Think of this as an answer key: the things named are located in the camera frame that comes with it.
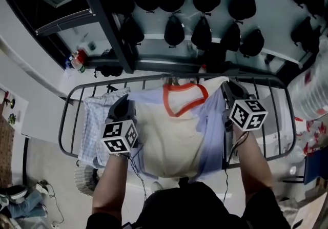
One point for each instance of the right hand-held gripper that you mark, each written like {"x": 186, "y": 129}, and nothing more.
{"x": 247, "y": 115}

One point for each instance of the clear plastic bag red print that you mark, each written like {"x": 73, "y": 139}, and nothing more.
{"x": 310, "y": 138}

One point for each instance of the person's right forearm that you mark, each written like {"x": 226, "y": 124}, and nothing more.
{"x": 255, "y": 161}

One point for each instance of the blue checkered clothes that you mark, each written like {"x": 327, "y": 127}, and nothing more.
{"x": 94, "y": 125}

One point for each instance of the grey metal drying rack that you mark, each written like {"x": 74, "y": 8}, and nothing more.
{"x": 66, "y": 105}

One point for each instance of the red plastic bottle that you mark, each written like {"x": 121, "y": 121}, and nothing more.
{"x": 82, "y": 56}

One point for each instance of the white woven laundry basket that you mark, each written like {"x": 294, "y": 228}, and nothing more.
{"x": 85, "y": 178}

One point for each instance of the flat cardboard box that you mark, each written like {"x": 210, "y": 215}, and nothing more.
{"x": 311, "y": 212}

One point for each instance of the wall of black caps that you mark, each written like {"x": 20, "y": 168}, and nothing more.
{"x": 205, "y": 0}

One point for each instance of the white power strip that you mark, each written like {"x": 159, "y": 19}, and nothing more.
{"x": 42, "y": 188}

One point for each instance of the large clear water jug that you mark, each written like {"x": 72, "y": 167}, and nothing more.
{"x": 311, "y": 89}

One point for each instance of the clear bottle green label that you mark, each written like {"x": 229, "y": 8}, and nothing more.
{"x": 78, "y": 65}

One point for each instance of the white shelf cabinet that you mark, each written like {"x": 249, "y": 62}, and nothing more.
{"x": 15, "y": 110}

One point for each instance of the blue plastic bottle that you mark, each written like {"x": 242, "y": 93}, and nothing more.
{"x": 68, "y": 65}

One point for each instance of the cream shirt with red collar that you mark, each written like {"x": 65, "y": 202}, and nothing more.
{"x": 174, "y": 130}

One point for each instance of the small green jar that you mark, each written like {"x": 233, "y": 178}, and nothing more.
{"x": 91, "y": 45}

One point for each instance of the person's black clothing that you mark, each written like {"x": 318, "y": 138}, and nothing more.
{"x": 189, "y": 207}

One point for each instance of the small potted plant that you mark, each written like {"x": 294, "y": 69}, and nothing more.
{"x": 12, "y": 118}

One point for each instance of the black window frame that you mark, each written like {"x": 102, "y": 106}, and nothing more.
{"x": 102, "y": 30}

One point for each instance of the person's left forearm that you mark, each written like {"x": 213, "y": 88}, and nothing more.
{"x": 110, "y": 184}

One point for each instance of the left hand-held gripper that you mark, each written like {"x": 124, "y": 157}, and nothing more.
{"x": 119, "y": 135}

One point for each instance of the blue box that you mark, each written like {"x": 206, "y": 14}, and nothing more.
{"x": 316, "y": 165}

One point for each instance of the person's left shoe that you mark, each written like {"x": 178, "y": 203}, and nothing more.
{"x": 156, "y": 187}

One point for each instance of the white shade table lamp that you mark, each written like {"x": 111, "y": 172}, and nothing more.
{"x": 10, "y": 101}

